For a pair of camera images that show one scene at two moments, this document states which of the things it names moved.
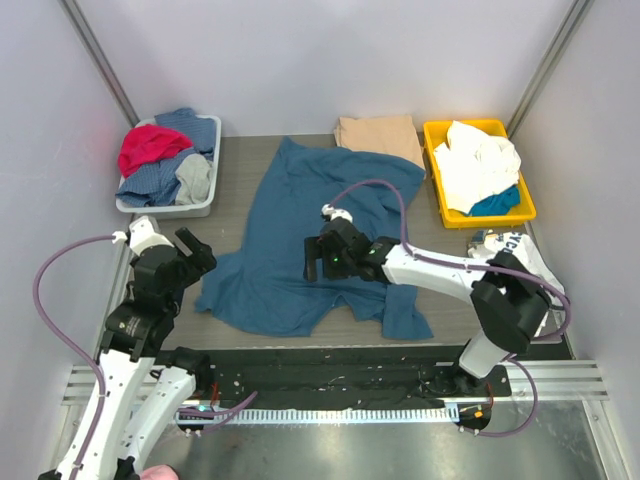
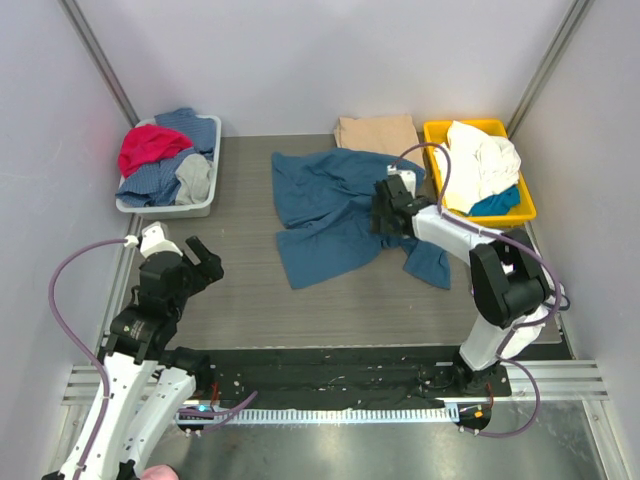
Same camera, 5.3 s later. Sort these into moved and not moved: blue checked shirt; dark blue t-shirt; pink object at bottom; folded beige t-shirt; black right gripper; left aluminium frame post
Moved: black right gripper; dark blue t-shirt
Not moved: pink object at bottom; folded beige t-shirt; blue checked shirt; left aluminium frame post
